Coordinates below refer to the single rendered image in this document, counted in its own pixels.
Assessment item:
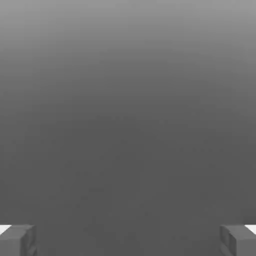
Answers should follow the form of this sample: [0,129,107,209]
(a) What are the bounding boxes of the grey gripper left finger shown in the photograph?
[0,224,38,256]

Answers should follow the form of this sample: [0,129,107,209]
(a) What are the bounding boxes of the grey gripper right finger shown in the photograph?
[219,224,256,256]

